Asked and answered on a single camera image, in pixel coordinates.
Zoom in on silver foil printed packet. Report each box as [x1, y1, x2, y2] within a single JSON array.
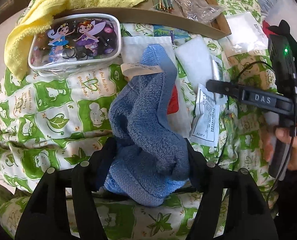
[[190, 84, 219, 147]]

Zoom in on blue towel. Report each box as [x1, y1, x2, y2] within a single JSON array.
[[103, 43, 191, 208]]

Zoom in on white pouch red label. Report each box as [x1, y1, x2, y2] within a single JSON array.
[[121, 36, 191, 138]]

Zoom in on bag of coloured sticks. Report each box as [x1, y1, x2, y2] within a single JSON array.
[[152, 0, 174, 13]]

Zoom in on person right hand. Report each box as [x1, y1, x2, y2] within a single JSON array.
[[261, 122, 297, 171]]

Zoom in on large white plastic mailer bag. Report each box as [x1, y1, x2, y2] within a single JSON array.
[[218, 12, 268, 57]]

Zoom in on white foam sheet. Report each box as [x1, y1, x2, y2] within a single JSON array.
[[175, 36, 213, 93]]

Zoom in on red cloth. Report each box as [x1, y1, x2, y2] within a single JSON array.
[[262, 21, 275, 38]]

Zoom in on green white patterned quilt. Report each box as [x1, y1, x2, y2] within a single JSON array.
[[0, 0, 278, 239]]

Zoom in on colourful picture packet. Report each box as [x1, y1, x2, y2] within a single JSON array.
[[153, 25, 191, 47]]

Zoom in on clear bag grey contents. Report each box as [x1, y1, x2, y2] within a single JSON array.
[[172, 0, 223, 24]]

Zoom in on shallow cardboard box tray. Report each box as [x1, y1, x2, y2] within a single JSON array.
[[56, 0, 231, 40]]

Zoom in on fairy print clear pouch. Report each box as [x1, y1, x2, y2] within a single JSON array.
[[28, 13, 121, 72]]

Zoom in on yellow towel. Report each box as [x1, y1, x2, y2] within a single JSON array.
[[4, 0, 147, 81]]

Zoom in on black cable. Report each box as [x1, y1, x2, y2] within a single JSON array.
[[213, 60, 297, 205]]

